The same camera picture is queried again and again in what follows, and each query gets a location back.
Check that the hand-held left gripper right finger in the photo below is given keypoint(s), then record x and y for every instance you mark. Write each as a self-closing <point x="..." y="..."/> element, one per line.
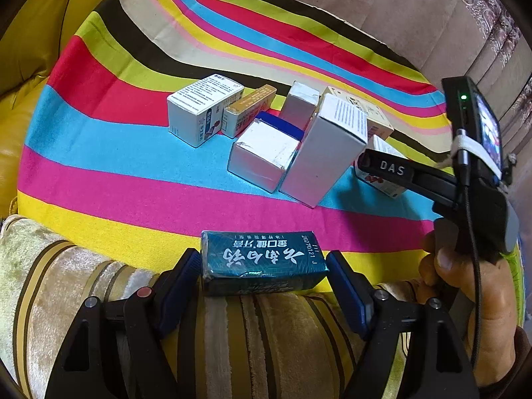
<point x="349" y="291"/>

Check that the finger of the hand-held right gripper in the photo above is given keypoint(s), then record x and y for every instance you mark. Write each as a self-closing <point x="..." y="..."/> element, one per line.
<point x="390" y="168"/>

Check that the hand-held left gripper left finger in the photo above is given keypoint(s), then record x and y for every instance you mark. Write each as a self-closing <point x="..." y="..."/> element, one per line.
<point x="183" y="282"/>

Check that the white box with red print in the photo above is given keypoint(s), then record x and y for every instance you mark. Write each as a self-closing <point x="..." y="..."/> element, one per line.
<point x="382" y="183"/>

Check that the white box with text panel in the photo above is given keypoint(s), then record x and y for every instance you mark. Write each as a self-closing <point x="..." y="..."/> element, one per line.
<point x="320" y="158"/>

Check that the teal toothpaste box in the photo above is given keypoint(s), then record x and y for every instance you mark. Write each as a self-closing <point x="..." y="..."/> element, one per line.
<point x="262" y="257"/>

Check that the small white taped box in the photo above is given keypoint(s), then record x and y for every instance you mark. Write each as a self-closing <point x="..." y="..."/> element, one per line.
<point x="299" y="106"/>

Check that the white box with navy side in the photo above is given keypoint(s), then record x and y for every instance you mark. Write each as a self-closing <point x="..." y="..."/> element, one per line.
<point x="262" y="156"/>

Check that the yellow orange box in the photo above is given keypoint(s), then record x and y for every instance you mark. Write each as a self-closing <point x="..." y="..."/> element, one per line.
<point x="245" y="110"/>

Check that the white box with blue print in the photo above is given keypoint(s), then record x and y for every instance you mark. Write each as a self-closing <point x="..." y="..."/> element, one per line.
<point x="199" y="108"/>

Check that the person's right hand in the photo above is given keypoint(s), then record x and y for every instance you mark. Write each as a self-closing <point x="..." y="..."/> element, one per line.
<point x="494" y="311"/>

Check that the beige box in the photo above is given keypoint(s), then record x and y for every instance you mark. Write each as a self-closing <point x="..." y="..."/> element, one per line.
<point x="376" y="118"/>

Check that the striped velvet cushion with fringe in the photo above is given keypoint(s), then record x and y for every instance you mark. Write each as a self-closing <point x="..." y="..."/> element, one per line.
<point x="83" y="299"/>

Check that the multicoloured striped cloth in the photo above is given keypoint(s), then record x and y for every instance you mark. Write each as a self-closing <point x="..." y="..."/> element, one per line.
<point x="124" y="183"/>

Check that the yellow leather sofa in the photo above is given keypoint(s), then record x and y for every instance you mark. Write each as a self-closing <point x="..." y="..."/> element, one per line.
<point x="25" y="99"/>

